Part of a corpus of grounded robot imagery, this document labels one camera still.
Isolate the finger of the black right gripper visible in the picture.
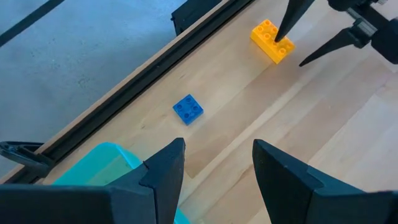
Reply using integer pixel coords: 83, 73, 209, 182
274, 0, 316, 44
298, 27, 363, 67

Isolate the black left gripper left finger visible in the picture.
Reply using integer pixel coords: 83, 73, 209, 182
0, 138, 187, 224

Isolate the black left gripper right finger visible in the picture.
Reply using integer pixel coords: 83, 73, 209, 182
251, 138, 398, 224

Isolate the long yellow toy block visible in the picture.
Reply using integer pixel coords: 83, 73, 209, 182
249, 18, 296, 65

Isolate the teal plastic bin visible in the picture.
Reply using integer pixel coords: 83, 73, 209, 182
51, 142, 191, 224

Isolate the square blue toy block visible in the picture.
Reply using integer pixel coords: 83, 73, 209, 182
172, 93, 205, 126

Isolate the black box under table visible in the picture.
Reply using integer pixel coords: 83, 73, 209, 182
170, 0, 223, 36

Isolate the black curved clamp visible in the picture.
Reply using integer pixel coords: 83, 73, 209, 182
0, 141, 54, 179

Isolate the black floor beam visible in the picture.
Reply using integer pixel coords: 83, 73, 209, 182
0, 0, 65, 48

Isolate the black aluminium table frame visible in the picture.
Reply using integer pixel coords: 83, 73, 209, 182
0, 0, 259, 187

